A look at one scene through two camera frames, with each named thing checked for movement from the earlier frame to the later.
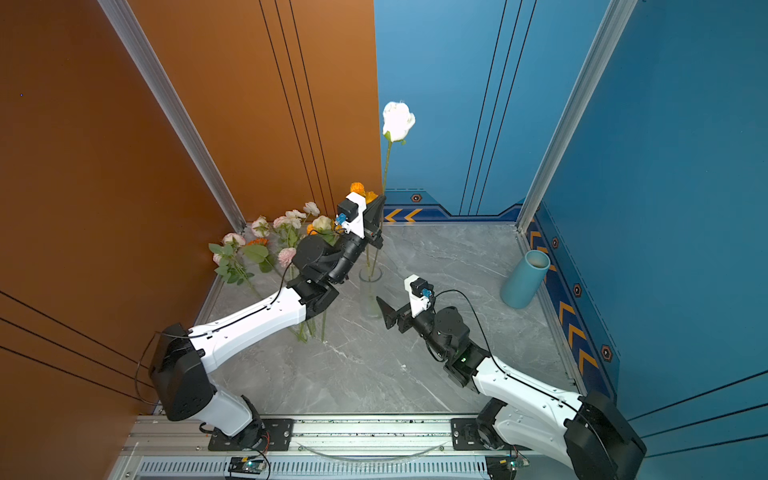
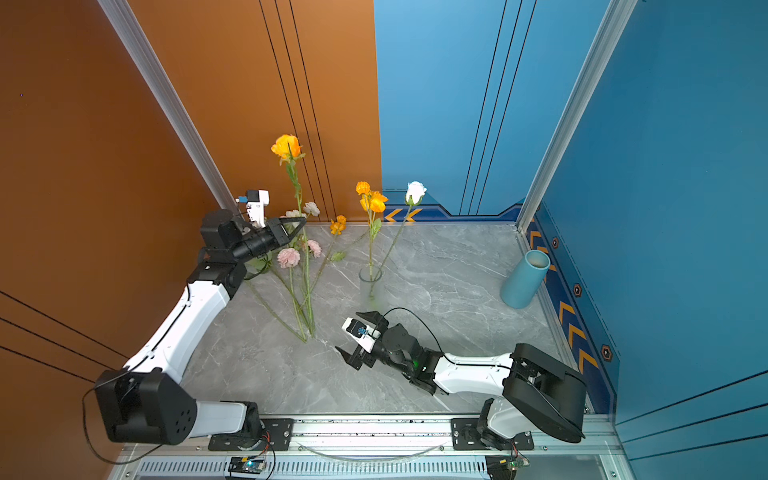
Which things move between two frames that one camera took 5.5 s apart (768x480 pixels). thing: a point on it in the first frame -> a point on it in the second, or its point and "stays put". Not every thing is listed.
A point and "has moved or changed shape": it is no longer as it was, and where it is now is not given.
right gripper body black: x=407 y=321 -> x=363 y=357
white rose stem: x=397 y=123 -> x=415 y=192
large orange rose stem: x=257 y=251 has moved or changed shape
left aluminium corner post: x=144 y=60 stays put
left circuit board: x=245 y=465 stays put
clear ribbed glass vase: x=369 y=278 stays put
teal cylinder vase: x=525 y=280 stays put
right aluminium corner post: x=617 y=20 stays put
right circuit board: x=504 y=467 stays put
